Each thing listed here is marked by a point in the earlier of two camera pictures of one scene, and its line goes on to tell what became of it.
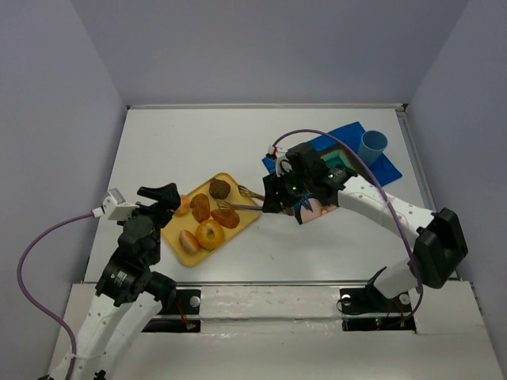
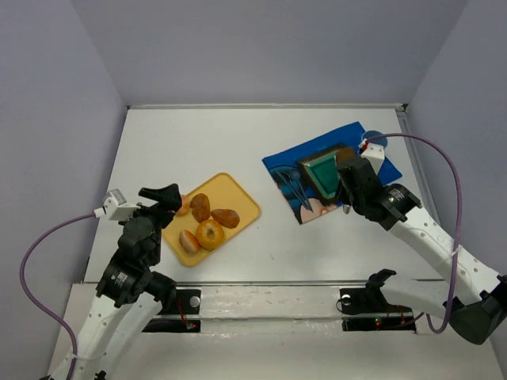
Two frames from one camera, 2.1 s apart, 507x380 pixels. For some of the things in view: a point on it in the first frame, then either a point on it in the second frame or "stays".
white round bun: (188, 242) stays
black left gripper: (157, 202) stays
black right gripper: (273, 194) → (352, 179)
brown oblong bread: (200, 207) stays
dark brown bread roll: (219, 188) → (344, 153)
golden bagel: (202, 235) stays
